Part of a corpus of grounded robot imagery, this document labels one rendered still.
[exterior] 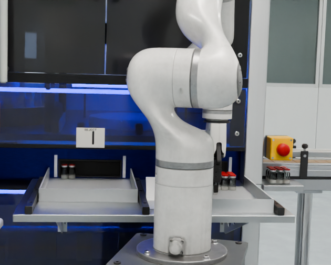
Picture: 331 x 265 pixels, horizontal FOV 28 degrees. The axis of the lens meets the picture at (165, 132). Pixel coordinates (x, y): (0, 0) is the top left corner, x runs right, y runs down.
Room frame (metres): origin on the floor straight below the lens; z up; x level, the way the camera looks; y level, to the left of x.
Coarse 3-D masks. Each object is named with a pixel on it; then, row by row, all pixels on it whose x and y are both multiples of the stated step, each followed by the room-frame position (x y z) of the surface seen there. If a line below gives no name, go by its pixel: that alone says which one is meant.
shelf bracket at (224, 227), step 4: (220, 224) 2.01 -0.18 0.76; (224, 224) 2.00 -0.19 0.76; (228, 224) 2.01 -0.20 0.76; (232, 224) 1.89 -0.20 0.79; (236, 224) 1.83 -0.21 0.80; (240, 224) 1.79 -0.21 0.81; (244, 224) 1.74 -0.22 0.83; (220, 228) 2.01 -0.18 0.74; (224, 228) 2.00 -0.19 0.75; (228, 228) 1.95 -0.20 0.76; (232, 228) 1.89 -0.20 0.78; (236, 228) 1.84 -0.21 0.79; (224, 232) 2.00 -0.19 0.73
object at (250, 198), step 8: (248, 184) 1.92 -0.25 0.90; (224, 192) 1.88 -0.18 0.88; (232, 192) 1.88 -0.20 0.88; (240, 192) 1.89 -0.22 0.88; (248, 192) 1.89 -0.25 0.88; (256, 192) 1.82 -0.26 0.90; (264, 192) 1.73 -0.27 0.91; (216, 200) 1.63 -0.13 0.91; (224, 200) 1.64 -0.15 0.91; (232, 200) 1.64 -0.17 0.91; (240, 200) 1.64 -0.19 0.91; (248, 200) 1.64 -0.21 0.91; (256, 200) 1.64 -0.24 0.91; (264, 200) 1.65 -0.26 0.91; (272, 200) 1.65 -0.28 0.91; (216, 208) 1.63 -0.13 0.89; (224, 208) 1.64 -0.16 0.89; (232, 208) 1.64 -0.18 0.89; (240, 208) 1.64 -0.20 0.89; (248, 208) 1.64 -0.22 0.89; (256, 208) 1.64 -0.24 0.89; (264, 208) 1.65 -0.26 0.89; (272, 208) 1.65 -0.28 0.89
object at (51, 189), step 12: (48, 168) 2.01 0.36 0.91; (48, 180) 1.99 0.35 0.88; (60, 180) 1.99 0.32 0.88; (72, 180) 2.00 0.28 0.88; (84, 180) 2.00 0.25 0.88; (96, 180) 2.01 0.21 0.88; (108, 180) 2.02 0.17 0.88; (120, 180) 2.02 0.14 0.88; (132, 180) 1.91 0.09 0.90; (48, 192) 1.70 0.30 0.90; (60, 192) 1.70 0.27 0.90; (72, 192) 1.71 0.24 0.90; (84, 192) 1.71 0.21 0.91; (96, 192) 1.71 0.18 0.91; (108, 192) 1.72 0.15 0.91; (120, 192) 1.72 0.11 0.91; (132, 192) 1.72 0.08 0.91
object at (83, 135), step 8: (80, 128) 1.96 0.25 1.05; (88, 128) 1.97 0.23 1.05; (96, 128) 1.97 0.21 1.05; (104, 128) 1.97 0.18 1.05; (80, 136) 1.96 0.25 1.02; (88, 136) 1.97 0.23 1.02; (96, 136) 1.97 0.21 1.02; (104, 136) 1.97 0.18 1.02; (80, 144) 1.96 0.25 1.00; (88, 144) 1.97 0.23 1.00; (96, 144) 1.97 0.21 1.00; (104, 144) 1.97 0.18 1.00
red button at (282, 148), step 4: (280, 144) 2.01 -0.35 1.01; (284, 144) 2.00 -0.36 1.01; (276, 148) 2.01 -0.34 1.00; (280, 148) 2.00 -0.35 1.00; (284, 148) 2.00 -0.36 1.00; (288, 148) 2.00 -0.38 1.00; (280, 152) 2.00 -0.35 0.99; (284, 152) 2.00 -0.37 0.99; (288, 152) 2.00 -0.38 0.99; (284, 156) 2.00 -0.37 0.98
